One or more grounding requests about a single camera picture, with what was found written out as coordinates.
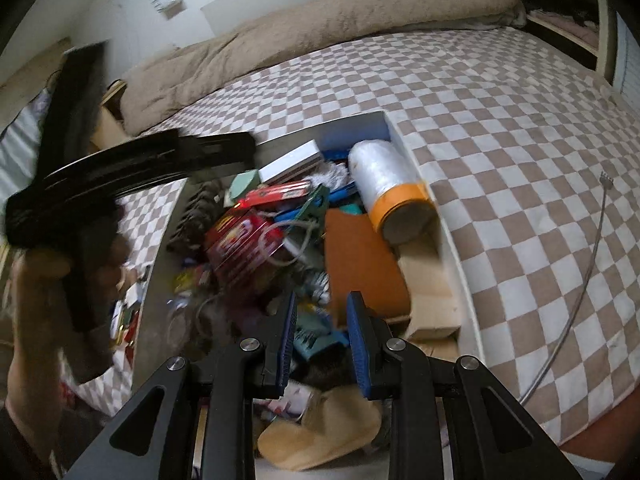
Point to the plastic film roll orange tape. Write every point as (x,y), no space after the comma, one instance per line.
(385,180)

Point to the person's left hand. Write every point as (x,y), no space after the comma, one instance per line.
(40,310)

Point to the large oval wooden board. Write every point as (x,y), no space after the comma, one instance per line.
(320,430)

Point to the beige curtain valance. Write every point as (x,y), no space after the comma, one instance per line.
(30,70)

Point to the pile of lighters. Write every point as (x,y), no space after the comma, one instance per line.
(122,325)

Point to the grey curtain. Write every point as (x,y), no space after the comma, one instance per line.
(20,135)

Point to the wall niche shelf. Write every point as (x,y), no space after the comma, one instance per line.
(605,35)

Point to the white rectangular box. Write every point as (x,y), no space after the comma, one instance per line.
(292,160)

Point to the red cigarette box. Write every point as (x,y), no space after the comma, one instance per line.
(240,245)

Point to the brown leather pouch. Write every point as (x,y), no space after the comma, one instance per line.
(360,260)

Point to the white window blind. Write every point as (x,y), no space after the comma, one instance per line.
(627,60)

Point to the person's left forearm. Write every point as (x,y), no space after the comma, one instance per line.
(30,435)

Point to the beige duvet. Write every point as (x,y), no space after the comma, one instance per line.
(325,35)

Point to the mint round compact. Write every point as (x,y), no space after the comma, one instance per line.
(245,182)

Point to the wooden block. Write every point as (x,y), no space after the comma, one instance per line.
(425,300)

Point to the cluster of red lighter packs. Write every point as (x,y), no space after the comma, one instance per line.
(270,193)

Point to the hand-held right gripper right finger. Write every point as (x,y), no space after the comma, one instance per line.
(357,345)

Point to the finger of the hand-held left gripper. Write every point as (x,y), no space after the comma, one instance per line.
(165,180)
(210,145)

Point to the white storage box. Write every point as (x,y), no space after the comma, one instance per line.
(350,130)

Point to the wooden bedside shelf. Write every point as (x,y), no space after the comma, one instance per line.
(107,120)

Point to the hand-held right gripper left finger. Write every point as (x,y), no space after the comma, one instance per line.
(287,340)

